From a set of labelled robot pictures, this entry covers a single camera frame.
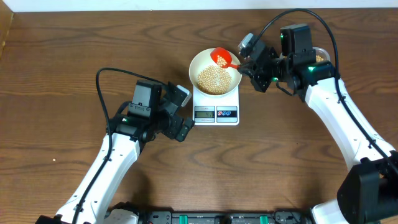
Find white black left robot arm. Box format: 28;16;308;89
37;80;195;223

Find clear plastic bean container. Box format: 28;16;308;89
313;47;330;62

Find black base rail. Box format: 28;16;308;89
105;202;315;224

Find yellow soybeans in bowl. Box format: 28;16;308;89
197;56;232;95

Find white digital kitchen scale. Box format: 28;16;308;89
193;87;239;126

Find yellow soybeans in container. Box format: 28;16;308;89
316;55;324;62

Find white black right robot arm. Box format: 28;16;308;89
238;24;397;223

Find white round bowl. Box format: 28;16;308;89
189;48;242;95

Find red measuring scoop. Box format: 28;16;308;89
210;47;239;69

